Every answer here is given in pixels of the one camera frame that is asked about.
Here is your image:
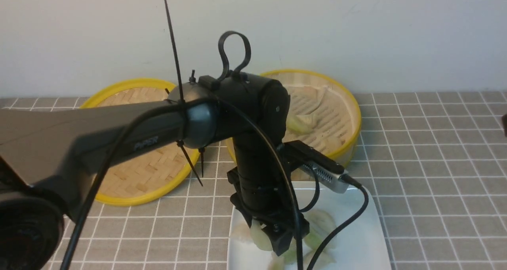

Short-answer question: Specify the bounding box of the white dumpling plate left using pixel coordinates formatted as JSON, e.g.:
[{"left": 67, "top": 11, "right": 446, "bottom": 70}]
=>
[{"left": 229, "top": 223, "right": 253, "bottom": 244}]

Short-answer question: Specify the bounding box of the black camera cable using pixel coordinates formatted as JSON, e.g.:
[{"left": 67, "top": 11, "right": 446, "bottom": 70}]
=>
[{"left": 59, "top": 100, "right": 370, "bottom": 270}]

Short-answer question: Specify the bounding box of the green white dumpling steamer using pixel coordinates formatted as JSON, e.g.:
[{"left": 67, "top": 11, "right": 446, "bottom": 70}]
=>
[{"left": 286, "top": 114, "right": 318, "bottom": 134}]

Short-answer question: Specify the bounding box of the white steamer liner paper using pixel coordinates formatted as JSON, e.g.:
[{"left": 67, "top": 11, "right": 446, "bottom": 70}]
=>
[{"left": 283, "top": 85, "right": 353, "bottom": 155}]

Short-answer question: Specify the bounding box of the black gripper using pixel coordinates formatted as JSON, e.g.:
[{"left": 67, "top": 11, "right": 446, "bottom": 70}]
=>
[{"left": 227, "top": 168, "right": 310, "bottom": 256}]

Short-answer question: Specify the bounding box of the black cable tie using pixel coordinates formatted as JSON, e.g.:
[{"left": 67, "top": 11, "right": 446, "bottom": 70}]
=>
[{"left": 164, "top": 0, "right": 204, "bottom": 187}]

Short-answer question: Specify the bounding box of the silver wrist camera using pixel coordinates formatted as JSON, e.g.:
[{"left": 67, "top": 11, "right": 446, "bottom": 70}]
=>
[{"left": 281, "top": 140, "right": 348, "bottom": 193}]

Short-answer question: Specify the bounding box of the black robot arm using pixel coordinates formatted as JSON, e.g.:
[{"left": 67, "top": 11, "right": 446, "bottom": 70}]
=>
[{"left": 1, "top": 71, "right": 309, "bottom": 270}]

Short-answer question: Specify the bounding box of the large green white dumpling plate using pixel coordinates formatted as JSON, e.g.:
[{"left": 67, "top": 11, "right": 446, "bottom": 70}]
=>
[{"left": 303, "top": 209, "right": 337, "bottom": 249}]

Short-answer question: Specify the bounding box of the green dumpling plate lower centre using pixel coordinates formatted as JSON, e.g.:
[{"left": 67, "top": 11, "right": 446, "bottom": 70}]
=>
[{"left": 267, "top": 247, "right": 297, "bottom": 270}]

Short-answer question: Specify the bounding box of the yellow-rimmed bamboo steamer lid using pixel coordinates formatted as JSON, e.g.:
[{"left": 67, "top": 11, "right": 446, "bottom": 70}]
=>
[{"left": 81, "top": 78, "right": 200, "bottom": 206}]

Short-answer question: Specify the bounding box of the pale green dumpling steamer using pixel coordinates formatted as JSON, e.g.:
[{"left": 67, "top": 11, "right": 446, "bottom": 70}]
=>
[{"left": 250, "top": 219, "right": 273, "bottom": 252}]

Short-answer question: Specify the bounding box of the yellow-rimmed bamboo steamer basket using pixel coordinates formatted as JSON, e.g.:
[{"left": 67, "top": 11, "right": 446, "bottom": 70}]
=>
[{"left": 226, "top": 69, "right": 362, "bottom": 182}]

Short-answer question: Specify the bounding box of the white square plate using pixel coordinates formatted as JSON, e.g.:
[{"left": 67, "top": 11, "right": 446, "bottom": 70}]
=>
[{"left": 227, "top": 186, "right": 391, "bottom": 270}]

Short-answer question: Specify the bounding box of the grey checked tablecloth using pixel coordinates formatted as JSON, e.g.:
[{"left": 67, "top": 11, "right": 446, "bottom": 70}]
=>
[{"left": 71, "top": 91, "right": 507, "bottom": 270}]

